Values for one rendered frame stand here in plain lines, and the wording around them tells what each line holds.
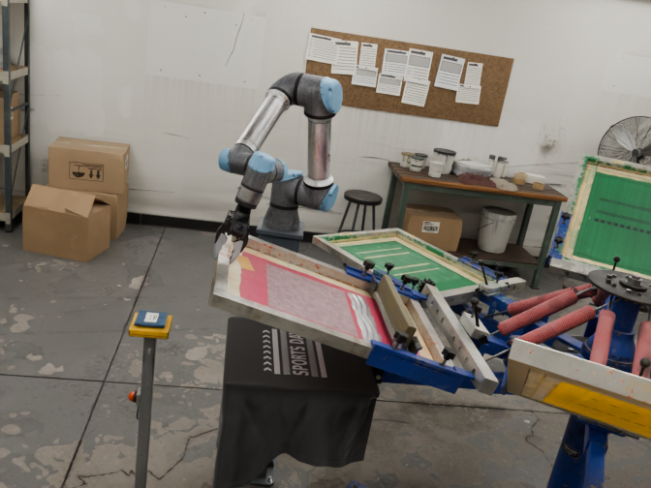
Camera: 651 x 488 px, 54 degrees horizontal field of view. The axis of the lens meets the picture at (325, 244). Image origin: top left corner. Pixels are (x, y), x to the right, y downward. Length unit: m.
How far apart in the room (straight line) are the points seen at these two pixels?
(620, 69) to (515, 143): 1.13
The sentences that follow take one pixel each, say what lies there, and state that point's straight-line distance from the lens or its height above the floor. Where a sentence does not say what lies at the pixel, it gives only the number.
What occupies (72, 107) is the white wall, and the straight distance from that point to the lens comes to 5.95.
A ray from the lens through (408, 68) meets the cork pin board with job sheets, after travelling 5.85.
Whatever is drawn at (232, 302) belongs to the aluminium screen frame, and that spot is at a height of 1.25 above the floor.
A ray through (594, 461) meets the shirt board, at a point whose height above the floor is 0.92.
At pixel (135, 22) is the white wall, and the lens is 5.77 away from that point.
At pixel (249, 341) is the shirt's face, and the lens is 2.21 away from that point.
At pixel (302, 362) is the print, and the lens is 2.13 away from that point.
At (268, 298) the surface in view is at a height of 1.19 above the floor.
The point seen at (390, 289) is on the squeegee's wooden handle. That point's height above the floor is 1.18.
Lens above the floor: 2.01
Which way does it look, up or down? 19 degrees down
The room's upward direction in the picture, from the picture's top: 9 degrees clockwise
